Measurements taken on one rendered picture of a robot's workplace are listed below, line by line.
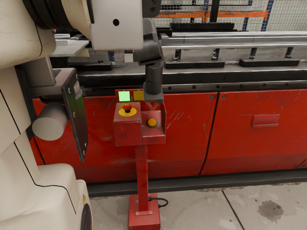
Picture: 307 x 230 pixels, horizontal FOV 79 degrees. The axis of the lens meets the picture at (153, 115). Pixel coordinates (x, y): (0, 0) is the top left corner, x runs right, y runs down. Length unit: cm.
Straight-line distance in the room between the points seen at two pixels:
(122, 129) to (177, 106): 37
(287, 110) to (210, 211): 77
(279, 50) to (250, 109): 34
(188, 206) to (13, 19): 133
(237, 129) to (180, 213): 64
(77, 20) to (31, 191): 26
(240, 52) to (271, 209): 102
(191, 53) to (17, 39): 90
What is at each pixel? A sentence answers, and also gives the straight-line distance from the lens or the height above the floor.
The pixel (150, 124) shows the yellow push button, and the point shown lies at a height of 72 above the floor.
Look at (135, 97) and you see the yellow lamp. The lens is 82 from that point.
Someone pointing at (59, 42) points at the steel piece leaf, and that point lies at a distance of 93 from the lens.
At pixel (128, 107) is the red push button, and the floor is 81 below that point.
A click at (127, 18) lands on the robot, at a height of 114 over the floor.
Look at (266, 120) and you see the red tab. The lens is 124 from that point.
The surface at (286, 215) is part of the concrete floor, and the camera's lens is 159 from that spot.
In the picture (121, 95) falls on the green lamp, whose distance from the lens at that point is 82.
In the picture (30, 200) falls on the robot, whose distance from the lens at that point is 35.
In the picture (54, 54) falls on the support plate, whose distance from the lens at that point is 78.
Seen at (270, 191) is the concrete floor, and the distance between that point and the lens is 167.
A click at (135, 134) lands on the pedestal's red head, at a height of 72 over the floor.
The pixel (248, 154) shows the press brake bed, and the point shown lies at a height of 33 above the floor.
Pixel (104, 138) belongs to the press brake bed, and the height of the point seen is 51.
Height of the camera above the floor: 116
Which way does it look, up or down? 31 degrees down
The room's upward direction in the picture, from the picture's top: straight up
